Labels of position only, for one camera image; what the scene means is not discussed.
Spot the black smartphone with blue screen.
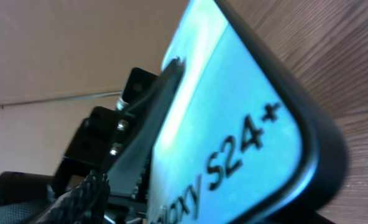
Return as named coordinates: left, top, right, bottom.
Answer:
left=147, top=0, right=347, bottom=223

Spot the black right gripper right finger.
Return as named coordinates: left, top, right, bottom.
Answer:
left=106, top=57, right=186, bottom=197

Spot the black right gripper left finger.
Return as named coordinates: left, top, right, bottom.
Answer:
left=30, top=170, right=110, bottom=224

